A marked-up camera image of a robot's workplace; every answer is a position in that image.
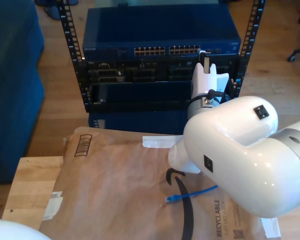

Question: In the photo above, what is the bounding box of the black rack server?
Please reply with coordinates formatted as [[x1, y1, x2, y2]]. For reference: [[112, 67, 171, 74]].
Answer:
[[83, 55, 241, 83]]

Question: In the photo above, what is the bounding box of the white shipping label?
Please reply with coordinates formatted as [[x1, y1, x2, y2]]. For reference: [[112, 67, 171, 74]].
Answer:
[[42, 191, 64, 222]]

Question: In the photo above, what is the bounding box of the dark blue base plate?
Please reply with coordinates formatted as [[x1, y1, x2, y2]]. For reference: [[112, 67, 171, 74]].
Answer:
[[87, 109, 191, 136]]

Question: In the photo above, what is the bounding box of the brown packing paper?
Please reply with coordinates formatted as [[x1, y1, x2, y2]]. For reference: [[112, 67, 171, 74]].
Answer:
[[38, 126, 282, 240]]

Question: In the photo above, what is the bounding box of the blue network cable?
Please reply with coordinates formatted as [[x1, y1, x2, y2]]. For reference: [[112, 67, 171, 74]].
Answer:
[[166, 184, 219, 204]]

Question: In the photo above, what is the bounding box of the white tape strip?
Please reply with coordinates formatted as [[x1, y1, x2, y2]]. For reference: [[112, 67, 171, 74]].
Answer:
[[141, 134, 185, 149], [260, 216, 282, 239]]

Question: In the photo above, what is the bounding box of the blue network switch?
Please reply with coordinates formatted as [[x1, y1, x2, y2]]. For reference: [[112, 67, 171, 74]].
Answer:
[[81, 6, 242, 60]]

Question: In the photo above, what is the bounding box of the dark blue rack tray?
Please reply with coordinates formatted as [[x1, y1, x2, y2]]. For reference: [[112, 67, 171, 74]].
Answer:
[[89, 79, 236, 111]]

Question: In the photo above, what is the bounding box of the dark blue slipper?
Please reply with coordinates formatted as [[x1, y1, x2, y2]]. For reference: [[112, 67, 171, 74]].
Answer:
[[43, 6, 62, 21]]

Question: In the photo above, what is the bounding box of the dark blue sofa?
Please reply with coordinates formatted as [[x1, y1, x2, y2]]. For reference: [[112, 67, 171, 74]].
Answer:
[[0, 0, 45, 185]]

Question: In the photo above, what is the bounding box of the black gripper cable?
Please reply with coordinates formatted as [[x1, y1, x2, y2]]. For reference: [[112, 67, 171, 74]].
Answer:
[[206, 89, 228, 103]]

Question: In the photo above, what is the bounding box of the black server rack frame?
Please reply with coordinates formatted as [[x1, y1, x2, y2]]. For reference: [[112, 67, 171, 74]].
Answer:
[[56, 0, 266, 113]]

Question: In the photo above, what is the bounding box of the black office chair base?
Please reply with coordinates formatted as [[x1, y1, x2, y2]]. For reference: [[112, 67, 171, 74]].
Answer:
[[286, 16, 300, 63]]

